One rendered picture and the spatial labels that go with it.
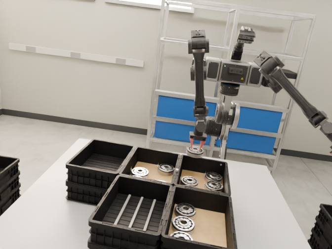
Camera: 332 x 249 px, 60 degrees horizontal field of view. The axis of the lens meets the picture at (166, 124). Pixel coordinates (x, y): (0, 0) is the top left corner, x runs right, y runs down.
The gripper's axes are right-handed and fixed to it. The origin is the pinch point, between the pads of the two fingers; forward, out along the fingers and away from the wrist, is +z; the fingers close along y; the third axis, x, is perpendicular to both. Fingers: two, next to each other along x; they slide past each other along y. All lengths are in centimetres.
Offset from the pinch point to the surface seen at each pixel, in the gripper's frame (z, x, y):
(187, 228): 16, -55, -5
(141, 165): 19.5, 5.8, -31.8
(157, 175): 19.3, -5.2, -20.9
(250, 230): 31, -30, 34
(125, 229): 9, -68, -31
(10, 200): 73, 23, -128
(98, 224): 9, -67, -42
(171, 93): 12, 182, -15
